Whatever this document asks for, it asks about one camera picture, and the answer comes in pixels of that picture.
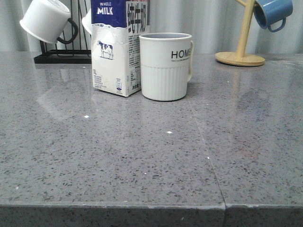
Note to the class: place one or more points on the left white hanging mug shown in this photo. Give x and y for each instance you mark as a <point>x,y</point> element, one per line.
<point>46,20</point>

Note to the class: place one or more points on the blue hanging mug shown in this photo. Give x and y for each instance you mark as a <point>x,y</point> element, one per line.
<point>272,14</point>

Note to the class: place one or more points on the white hanging mug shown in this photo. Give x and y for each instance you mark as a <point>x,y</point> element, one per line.
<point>86,22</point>
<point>46,20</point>

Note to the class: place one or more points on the right white hanging mug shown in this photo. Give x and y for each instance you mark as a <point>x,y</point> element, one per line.
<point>86,22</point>

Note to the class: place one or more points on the wooden mug tree stand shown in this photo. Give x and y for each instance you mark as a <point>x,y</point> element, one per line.
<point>240,58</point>

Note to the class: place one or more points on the white ribbed HOME cup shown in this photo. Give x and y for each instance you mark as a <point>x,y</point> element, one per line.
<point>166,65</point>

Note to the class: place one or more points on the black wire mug rack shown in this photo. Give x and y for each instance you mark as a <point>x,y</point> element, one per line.
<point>78,51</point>

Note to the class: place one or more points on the white blue milk carton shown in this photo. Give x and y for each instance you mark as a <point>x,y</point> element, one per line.
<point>115,46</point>

